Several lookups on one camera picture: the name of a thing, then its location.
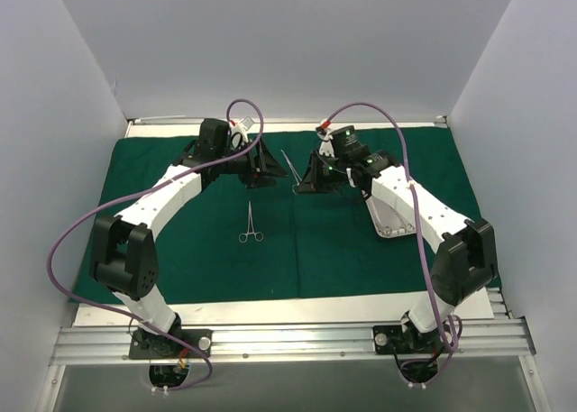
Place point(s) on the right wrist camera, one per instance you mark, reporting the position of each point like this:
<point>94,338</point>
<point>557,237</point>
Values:
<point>342,144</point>

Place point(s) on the rear aluminium rail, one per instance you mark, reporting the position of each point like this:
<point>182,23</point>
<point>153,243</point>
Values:
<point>152,119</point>

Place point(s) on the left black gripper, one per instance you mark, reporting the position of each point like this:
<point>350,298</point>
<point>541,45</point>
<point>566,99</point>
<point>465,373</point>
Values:
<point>260,165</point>

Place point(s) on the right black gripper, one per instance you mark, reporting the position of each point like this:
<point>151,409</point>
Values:
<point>318,172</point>

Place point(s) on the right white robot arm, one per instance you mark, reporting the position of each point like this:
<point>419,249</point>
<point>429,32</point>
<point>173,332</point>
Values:
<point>433,231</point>

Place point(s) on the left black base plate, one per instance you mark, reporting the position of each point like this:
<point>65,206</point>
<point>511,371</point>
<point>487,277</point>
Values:
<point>147,346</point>

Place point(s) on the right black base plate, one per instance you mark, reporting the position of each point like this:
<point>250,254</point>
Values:
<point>387,338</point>

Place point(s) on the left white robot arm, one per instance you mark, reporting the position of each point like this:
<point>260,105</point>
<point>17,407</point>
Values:
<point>124,257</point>

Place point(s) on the steel hemostat forceps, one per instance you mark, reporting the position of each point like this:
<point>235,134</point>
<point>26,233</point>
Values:
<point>250,232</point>
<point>296,176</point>

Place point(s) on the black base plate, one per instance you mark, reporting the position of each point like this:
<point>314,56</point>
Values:
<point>147,346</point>
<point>387,338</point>

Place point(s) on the steel instrument tray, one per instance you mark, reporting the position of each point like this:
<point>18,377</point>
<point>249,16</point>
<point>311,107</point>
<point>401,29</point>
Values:
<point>387,222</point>

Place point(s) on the front aluminium rail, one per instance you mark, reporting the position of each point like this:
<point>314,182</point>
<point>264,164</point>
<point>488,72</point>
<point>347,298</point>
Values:
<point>108,345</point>

